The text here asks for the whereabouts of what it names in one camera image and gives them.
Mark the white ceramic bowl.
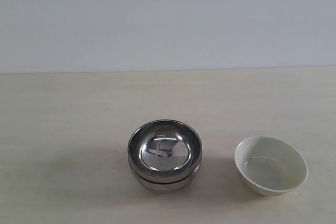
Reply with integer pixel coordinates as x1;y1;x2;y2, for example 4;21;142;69
234;135;308;197

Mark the plain stainless steel bowl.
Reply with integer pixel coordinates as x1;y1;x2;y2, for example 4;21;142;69
129;163;202;194

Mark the patterned stainless steel bowl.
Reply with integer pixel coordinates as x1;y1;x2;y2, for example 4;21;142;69
128;119;203;183

